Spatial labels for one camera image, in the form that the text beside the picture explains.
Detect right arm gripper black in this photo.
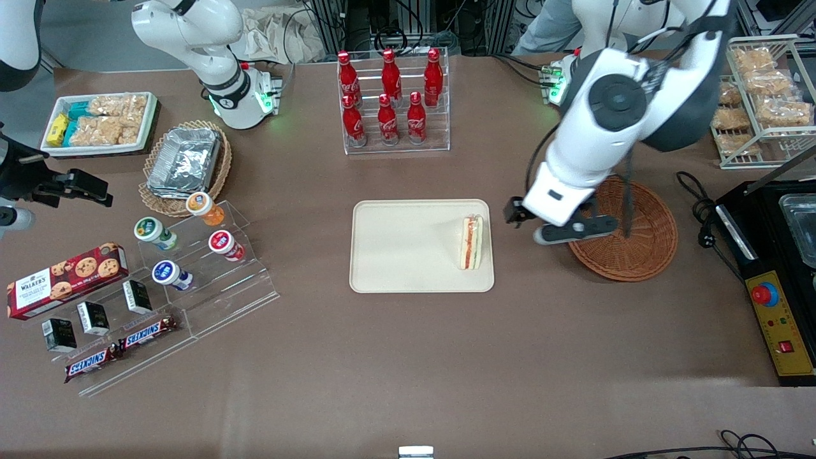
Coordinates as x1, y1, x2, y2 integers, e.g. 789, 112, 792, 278
0, 123, 115, 209

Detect triangle sandwich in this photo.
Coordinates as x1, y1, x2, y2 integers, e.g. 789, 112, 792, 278
458, 214, 486, 272

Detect round brown wicker basket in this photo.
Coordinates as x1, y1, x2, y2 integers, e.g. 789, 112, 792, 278
567, 175, 679, 283

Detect white rectangular snack tray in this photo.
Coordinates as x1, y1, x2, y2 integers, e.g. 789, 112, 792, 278
40, 91, 159, 158

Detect beige plastic tray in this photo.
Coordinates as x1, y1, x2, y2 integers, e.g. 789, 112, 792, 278
349, 199, 496, 295

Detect oval light wicker basket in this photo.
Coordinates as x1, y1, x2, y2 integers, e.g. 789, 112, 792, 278
138, 119, 233, 219

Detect clear bag rice crackers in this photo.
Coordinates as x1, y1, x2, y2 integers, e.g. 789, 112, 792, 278
87, 94, 149, 120
71, 115, 147, 147

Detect yellow snack packet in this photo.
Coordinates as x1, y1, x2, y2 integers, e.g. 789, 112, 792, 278
47, 113, 70, 147

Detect green lid yogurt cup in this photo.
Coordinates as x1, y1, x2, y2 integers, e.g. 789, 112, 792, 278
133, 216, 180, 251

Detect red Walkers cookie box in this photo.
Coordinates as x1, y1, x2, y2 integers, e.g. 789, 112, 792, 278
6, 242, 129, 321

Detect aluminium foil container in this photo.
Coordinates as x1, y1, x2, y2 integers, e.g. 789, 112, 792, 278
146, 127, 222, 199

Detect clear acrylic bottle rack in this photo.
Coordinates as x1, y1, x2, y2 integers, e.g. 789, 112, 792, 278
336, 47, 451, 156

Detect blue lid yogurt cup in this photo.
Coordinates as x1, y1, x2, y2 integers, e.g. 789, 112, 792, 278
151, 259, 194, 293

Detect orange lid yogurt cup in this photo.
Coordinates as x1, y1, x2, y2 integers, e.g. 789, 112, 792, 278
186, 191, 226, 228

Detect small black carton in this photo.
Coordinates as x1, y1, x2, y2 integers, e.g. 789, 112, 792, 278
76, 300, 111, 337
122, 279, 154, 315
41, 317, 78, 354

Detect red cola bottle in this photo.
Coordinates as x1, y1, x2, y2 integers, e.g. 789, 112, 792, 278
337, 51, 363, 106
342, 94, 368, 149
377, 94, 400, 147
406, 91, 428, 145
381, 48, 403, 103
423, 48, 444, 108

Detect red lid yogurt cup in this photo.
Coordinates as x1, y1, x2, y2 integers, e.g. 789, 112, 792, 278
208, 229, 246, 263

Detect Snickers chocolate bar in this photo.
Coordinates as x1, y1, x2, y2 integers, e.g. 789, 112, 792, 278
118, 314, 180, 353
63, 344, 122, 384

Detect clear acrylic stepped display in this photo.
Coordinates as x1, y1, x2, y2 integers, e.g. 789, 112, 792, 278
76, 200, 282, 398

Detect black appliance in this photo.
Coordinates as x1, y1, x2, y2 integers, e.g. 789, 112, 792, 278
713, 145, 816, 387

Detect person in jeans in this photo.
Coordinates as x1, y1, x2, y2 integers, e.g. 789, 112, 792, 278
511, 0, 583, 57

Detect red emergency stop button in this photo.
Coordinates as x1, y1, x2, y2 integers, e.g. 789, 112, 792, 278
750, 280, 780, 309

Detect clear plastic container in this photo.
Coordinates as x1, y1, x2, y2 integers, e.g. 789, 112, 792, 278
777, 193, 816, 269

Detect yellow control panel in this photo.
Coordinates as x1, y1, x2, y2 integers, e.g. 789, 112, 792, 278
744, 270, 816, 379

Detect crumpled beige cloth bag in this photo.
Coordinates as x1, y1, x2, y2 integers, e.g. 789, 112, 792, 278
232, 6, 328, 65

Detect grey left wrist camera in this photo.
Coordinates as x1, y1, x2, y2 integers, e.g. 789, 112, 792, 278
532, 215, 620, 247

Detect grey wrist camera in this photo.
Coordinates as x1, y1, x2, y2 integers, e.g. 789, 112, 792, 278
532, 215, 620, 247
0, 204, 36, 234

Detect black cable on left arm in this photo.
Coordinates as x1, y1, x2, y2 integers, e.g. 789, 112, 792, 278
527, 0, 729, 240

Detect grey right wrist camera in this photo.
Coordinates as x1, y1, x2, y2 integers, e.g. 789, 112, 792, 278
0, 204, 36, 234

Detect black power cable with plug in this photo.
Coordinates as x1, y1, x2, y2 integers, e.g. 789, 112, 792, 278
675, 170, 747, 282

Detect white wire rack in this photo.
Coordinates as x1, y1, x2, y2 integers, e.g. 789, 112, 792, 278
710, 34, 816, 170

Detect black cables at arm base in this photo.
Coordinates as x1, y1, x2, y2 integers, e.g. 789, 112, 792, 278
487, 52, 551, 87

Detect black background cable bundle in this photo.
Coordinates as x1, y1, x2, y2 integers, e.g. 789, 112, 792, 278
280, 0, 517, 59

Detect black floor cables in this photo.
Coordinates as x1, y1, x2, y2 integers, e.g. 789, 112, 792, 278
602, 429, 816, 459

